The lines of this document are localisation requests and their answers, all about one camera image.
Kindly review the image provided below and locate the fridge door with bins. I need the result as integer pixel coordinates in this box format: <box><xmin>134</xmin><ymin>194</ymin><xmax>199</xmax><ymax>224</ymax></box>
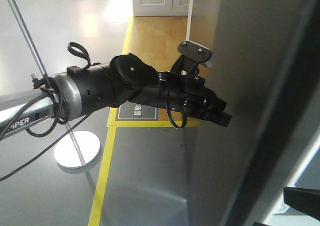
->
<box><xmin>184</xmin><ymin>0</ymin><xmax>320</xmax><ymax>225</ymax></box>

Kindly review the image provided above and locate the metal stanchion pole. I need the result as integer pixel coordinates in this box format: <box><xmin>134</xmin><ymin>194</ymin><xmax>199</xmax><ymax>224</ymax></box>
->
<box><xmin>7</xmin><ymin>0</ymin><xmax>86</xmax><ymax>167</ymax></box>

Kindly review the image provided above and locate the white panelled door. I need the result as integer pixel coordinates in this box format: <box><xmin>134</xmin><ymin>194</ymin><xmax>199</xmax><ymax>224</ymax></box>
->
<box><xmin>132</xmin><ymin>0</ymin><xmax>190</xmax><ymax>17</ymax></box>

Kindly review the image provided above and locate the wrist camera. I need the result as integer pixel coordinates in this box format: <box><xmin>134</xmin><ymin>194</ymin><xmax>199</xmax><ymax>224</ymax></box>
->
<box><xmin>170</xmin><ymin>40</ymin><xmax>212</xmax><ymax>76</ymax></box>

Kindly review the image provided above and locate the black floor sign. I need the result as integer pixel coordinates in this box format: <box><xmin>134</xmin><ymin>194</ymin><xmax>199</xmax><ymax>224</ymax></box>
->
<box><xmin>117</xmin><ymin>102</ymin><xmax>158</xmax><ymax>121</ymax></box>

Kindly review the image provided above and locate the robot arm silver black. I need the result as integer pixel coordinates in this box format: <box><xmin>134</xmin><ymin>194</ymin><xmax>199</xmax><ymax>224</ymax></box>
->
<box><xmin>0</xmin><ymin>54</ymin><xmax>232</xmax><ymax>139</ymax></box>

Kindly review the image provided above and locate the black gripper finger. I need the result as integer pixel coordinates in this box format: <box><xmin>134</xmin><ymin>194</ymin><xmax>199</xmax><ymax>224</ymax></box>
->
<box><xmin>217</xmin><ymin>112</ymin><xmax>232</xmax><ymax>127</ymax></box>

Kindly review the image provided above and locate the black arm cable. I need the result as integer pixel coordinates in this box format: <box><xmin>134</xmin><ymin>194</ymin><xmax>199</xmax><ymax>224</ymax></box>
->
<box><xmin>0</xmin><ymin>42</ymin><xmax>188</xmax><ymax>181</ymax></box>

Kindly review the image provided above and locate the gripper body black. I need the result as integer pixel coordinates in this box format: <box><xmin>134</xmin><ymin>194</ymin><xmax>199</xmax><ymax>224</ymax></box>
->
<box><xmin>157</xmin><ymin>72</ymin><xmax>227</xmax><ymax>123</ymax></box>
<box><xmin>264</xmin><ymin>186</ymin><xmax>320</xmax><ymax>221</ymax></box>

